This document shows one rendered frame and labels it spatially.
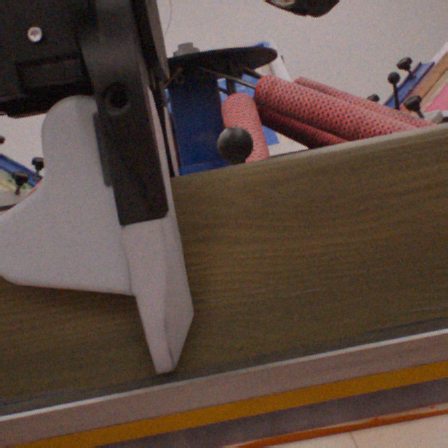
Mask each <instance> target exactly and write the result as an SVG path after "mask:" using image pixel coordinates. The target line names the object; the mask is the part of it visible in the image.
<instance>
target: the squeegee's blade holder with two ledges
mask: <svg viewBox="0 0 448 448"><path fill-rule="evenodd" d="M446 360H448V318H443V319H439V320H434V321H429V322H424V323H420V324H415V325H410V326H405V327H399V328H395V329H390V330H385V331H380V332H376V333H371V334H366V335H356V336H352V337H347V338H342V339H337V340H332V341H327V342H322V343H317V344H313V345H308V346H303V347H298V348H293V349H289V350H284V351H279V352H274V353H270V354H265V355H254V356H250V357H245V358H240V359H235V360H230V361H226V362H221V363H216V364H211V365H207V366H202V367H197V368H192V369H187V370H182V371H177V372H172V373H167V374H163V375H158V376H148V377H144V378H139V379H134V380H129V381H124V382H120V383H114V384H109V385H104V386H100V387H95V388H90V389H85V390H81V391H76V392H71V393H66V394H61V395H57V396H52V397H47V398H41V399H32V400H27V401H22V402H18V403H13V404H8V405H3V406H0V448H5V447H10V446H15V445H20V444H25V443H30V442H35V441H44V440H49V439H54V438H59V437H63V436H68V435H73V434H78V433H83V432H88V431H93V430H98V429H102V428H107V427H112V426H117V425H122V424H126V423H131V422H136V421H142V420H146V419H156V418H161V417H166V416H170V415H175V414H180V413H185V412H189V411H194V410H199V409H205V408H209V407H214V406H219V405H224V404H229V403H233V402H238V401H243V400H248V399H252V398H262V397H268V396H272V395H277V394H282V393H287V392H292V391H296V390H301V389H306V388H311V387H315V386H320V385H326V384H331V383H335V382H340V381H345V380H350V379H355V378H359V377H369V376H374V375H378V374H383V373H389V372H394V371H399V370H403V369H408V368H413V367H418V366H422V365H427V364H432V363H437V362H442V361H446Z"/></svg>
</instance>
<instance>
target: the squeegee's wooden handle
mask: <svg viewBox="0 0 448 448"><path fill-rule="evenodd" d="M169 179H170V186H171V191H172V198H173V203H174V209H175V213H176V218H177V223H178V228H179V232H180V236H181V242H182V248H183V254H184V260H185V266H186V271H187V282H188V287H189V291H190V295H191V300H192V306H193V313H194V315H193V318H192V321H191V323H190V326H189V329H188V332H187V337H186V340H185V343H184V346H183V349H182V352H181V355H180V357H179V360H178V363H177V366H176V368H175V370H173V371H171V372H168V373H172V372H177V371H182V370H187V369H192V368H197V367H202V366H207V365H211V364H216V363H221V362H226V361H230V360H235V359H240V358H245V357H250V356H254V355H265V354H270V353H274V352H279V351H284V350H289V349H293V348H298V347H303V346H308V345H313V344H317V343H322V342H327V341H332V340H337V339H342V338H347V337H352V336H356V335H366V334H371V333H376V332H380V331H385V330H390V329H395V328H399V327H405V326H410V325H415V324H420V323H424V322H429V321H434V320H439V319H443V318H448V123H444V124H435V125H430V126H425V127H420V128H416V129H411V130H406V131H401V132H397V133H392V134H387V135H382V136H377V137H373V138H368V139H363V140H358V141H354V142H349V143H344V144H339V145H334V146H325V147H320V148H315V149H311V150H306V151H301V152H296V153H291V154H286V155H281V156H276V157H271V158H267V159H262V160H257V161H252V162H248V163H243V164H238V165H233V166H229V167H219V168H214V169H209V170H205V171H200V172H195V173H190V174H186V175H181V176H176V177H171V178H169ZM163 374H167V373H163ZM163 374H158V375H163ZM158 375H157V374H156V371H155V367H154V364H153V361H152V357H151V355H150V352H149V348H148V345H147V342H146V338H145V332H144V328H143V325H142V321H141V317H140V313H139V310H138V306H137V301H136V297H135V296H133V295H127V294H121V293H111V292H89V291H79V290H68V289H57V288H46V287H35V286H24V285H18V284H15V283H12V282H10V281H8V280H6V279H4V278H3V277H2V276H1V275H0V406H3V405H8V404H13V403H18V402H22V401H27V400H32V399H41V398H47V397H52V396H57V395H61V394H66V393H71V392H76V391H81V390H85V389H90V388H95V387H100V386H104V385H109V384H114V383H120V382H124V381H129V380H134V379H139V378H144V377H148V376H158Z"/></svg>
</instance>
